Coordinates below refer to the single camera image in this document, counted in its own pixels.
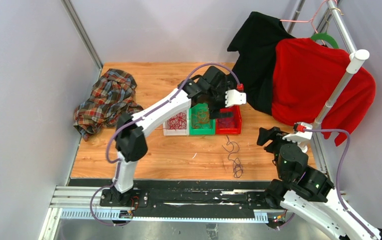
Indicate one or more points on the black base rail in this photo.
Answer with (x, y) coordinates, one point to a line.
(189, 200)

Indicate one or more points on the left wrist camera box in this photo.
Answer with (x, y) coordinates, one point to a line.
(234, 97)

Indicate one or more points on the pink wire hanger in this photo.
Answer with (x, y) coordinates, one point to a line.
(297, 12)

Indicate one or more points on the red plastic bin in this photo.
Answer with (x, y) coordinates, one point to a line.
(230, 121)

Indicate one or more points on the green plastic bin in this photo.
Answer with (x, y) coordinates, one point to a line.
(199, 121)

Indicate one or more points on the green clothes hanger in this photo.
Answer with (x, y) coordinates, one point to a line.
(326, 38)

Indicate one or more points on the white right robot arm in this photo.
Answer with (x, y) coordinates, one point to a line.
(306, 191)

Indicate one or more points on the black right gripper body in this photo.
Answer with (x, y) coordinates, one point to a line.
(276, 135)

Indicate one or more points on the white clothes rack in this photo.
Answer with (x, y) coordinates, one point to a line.
(357, 59)

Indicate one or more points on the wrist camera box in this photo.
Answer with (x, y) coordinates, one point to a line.
(234, 97)
(301, 134)

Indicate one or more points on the plaid cloth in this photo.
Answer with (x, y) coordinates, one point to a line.
(112, 95)

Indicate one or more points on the clear plastic bin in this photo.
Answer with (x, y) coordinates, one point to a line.
(178, 125)

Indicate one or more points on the black t-shirt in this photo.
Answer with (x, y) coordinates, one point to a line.
(256, 42)

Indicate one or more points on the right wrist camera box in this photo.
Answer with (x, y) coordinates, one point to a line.
(301, 134)

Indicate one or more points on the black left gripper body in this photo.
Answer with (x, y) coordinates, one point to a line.
(216, 101)

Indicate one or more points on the red sweater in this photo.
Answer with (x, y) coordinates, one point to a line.
(305, 76)

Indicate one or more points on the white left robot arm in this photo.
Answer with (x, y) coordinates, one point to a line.
(219, 87)

